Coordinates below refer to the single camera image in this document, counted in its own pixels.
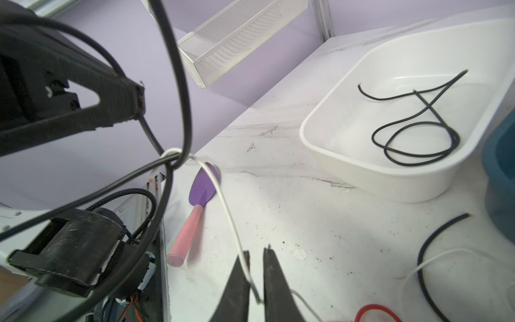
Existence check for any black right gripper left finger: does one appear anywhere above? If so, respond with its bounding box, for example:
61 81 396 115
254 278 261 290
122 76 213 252
210 256 250 322

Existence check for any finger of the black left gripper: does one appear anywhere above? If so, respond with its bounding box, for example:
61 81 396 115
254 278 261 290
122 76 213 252
1 25 145 156

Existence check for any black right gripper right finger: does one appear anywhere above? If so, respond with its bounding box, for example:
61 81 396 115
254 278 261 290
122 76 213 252
263 247 304 322

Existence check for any dark teal plastic bin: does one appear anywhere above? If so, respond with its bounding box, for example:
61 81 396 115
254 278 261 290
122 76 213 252
481 111 514 242

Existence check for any black cable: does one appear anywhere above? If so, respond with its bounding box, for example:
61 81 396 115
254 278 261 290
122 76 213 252
0 0 193 322
357 69 469 168

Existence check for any white plastic bin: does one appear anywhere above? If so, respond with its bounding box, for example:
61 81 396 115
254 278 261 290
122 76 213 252
300 18 514 203

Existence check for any white mesh lower shelf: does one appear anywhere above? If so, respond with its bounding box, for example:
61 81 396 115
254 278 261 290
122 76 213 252
177 0 308 88

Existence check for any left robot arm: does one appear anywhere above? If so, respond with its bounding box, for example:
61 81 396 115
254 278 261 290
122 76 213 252
1 17 158 299

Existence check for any purple pink spatula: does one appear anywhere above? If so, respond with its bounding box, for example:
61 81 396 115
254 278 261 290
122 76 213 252
166 167 217 267

